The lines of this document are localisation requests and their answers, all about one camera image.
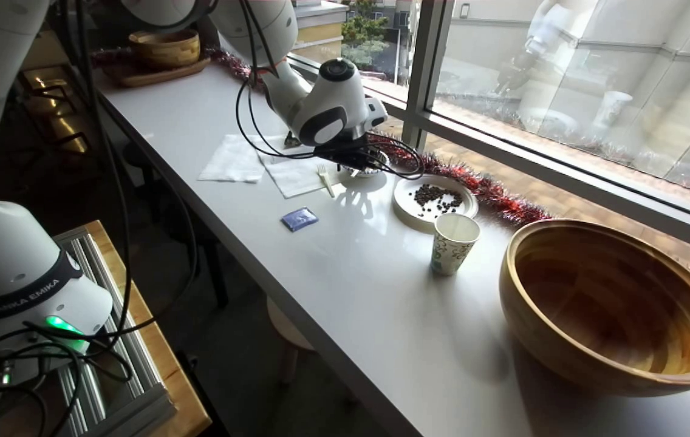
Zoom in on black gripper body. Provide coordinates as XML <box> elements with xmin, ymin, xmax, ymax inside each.
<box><xmin>314</xmin><ymin>132</ymin><xmax>386</xmax><ymax>170</ymax></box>

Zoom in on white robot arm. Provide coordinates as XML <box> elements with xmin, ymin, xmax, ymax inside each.
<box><xmin>0</xmin><ymin>0</ymin><xmax>386</xmax><ymax>353</ymax></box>

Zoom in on patterned paper cup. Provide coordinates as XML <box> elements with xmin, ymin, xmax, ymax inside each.
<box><xmin>430</xmin><ymin>213</ymin><xmax>481</xmax><ymax>277</ymax></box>

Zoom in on cream plastic fork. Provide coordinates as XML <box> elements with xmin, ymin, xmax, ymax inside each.
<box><xmin>318</xmin><ymin>171</ymin><xmax>335</xmax><ymax>197</ymax></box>

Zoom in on near white paper towel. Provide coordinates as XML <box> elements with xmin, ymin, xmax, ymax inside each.
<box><xmin>259</xmin><ymin>154</ymin><xmax>331</xmax><ymax>198</ymax></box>

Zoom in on white paper towel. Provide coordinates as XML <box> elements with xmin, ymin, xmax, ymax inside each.
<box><xmin>259</xmin><ymin>154</ymin><xmax>331</xmax><ymax>198</ymax></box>
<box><xmin>198</xmin><ymin>132</ymin><xmax>264</xmax><ymax>183</ymax></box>

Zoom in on blue card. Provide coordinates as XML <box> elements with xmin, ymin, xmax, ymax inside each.
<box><xmin>281</xmin><ymin>207</ymin><xmax>318</xmax><ymax>232</ymax></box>

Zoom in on white plate with dark bits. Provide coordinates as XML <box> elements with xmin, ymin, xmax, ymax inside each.
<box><xmin>393</xmin><ymin>175</ymin><xmax>479</xmax><ymax>230</ymax></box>

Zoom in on far white paper towel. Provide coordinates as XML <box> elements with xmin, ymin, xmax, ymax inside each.
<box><xmin>198</xmin><ymin>132</ymin><xmax>264</xmax><ymax>183</ymax></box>

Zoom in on small wooden bowl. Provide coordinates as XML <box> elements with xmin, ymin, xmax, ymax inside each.
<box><xmin>128</xmin><ymin>28</ymin><xmax>201</xmax><ymax>69</ymax></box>

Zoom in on wooden tray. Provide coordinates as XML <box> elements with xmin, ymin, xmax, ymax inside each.
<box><xmin>102</xmin><ymin>58</ymin><xmax>209</xmax><ymax>86</ymax></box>

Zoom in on large wooden bowl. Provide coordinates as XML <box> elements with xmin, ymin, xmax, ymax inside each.
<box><xmin>497</xmin><ymin>219</ymin><xmax>690</xmax><ymax>396</ymax></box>

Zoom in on red tinsel garland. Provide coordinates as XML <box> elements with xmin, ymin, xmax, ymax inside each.
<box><xmin>205</xmin><ymin>48</ymin><xmax>553</xmax><ymax>228</ymax></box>

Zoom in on aluminium rail frame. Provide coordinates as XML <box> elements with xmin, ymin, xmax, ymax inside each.
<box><xmin>56</xmin><ymin>230</ymin><xmax>175</xmax><ymax>437</ymax></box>

